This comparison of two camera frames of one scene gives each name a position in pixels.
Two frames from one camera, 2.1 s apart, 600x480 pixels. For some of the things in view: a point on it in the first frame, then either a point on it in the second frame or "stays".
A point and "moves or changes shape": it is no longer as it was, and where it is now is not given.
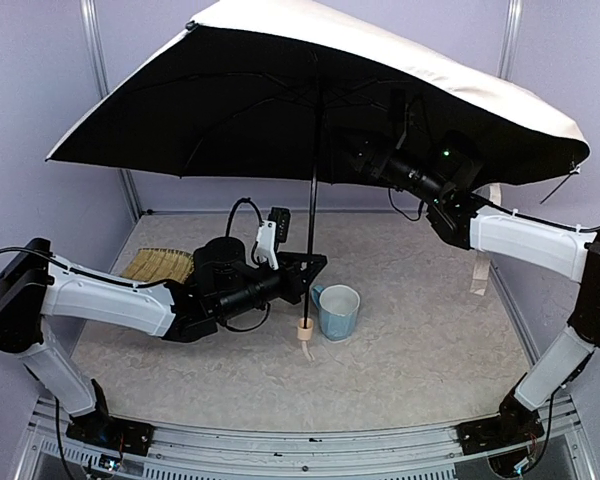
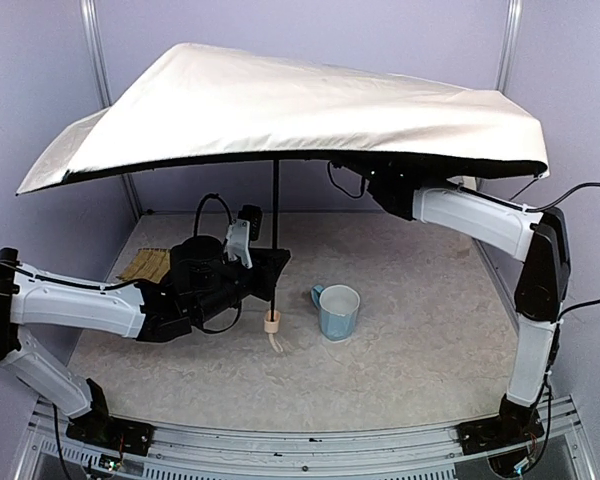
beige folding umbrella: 265,94 moves or changes shape
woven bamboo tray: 159,264 stays
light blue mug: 338,307 stays
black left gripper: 288,279 → 259,275
